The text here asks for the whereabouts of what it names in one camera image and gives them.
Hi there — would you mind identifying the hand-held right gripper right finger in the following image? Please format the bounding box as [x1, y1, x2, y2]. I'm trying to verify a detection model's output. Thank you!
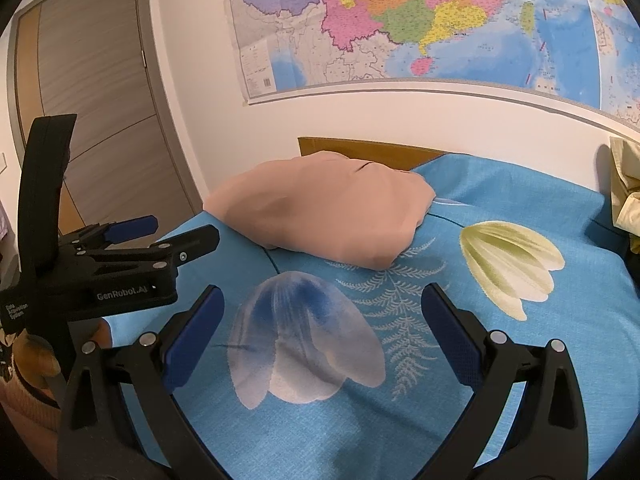
[421, 282, 587, 480]

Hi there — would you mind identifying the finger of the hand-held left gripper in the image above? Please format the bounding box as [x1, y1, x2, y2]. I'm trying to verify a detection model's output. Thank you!
[75, 224, 221, 275]
[59, 215, 160, 257]

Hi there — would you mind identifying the person's left forearm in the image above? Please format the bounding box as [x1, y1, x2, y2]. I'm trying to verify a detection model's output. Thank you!
[0, 357, 65, 435]

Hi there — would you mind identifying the blue floral bed sheet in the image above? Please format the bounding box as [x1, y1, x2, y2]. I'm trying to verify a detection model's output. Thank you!
[102, 154, 634, 480]

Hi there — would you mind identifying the wooden headboard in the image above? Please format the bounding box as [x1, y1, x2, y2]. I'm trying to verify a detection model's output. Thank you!
[298, 136, 469, 174]

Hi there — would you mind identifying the cream garment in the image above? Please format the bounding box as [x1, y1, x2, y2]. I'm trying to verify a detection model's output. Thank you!
[609, 136, 640, 254]

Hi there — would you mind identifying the grey wooden door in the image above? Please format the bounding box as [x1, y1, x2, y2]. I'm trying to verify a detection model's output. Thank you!
[10, 0, 206, 241]

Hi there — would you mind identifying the colourful wall map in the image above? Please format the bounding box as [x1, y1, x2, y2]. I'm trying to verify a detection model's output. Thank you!
[223, 0, 640, 127]

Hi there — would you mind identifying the person's left hand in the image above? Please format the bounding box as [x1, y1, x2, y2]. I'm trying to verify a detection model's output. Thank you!
[14, 332, 63, 379]

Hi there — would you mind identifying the pink garment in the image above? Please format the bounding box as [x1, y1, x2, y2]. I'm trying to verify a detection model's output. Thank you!
[203, 152, 437, 270]

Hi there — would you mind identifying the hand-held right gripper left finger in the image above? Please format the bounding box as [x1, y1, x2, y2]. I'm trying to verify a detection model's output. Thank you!
[57, 284, 225, 480]

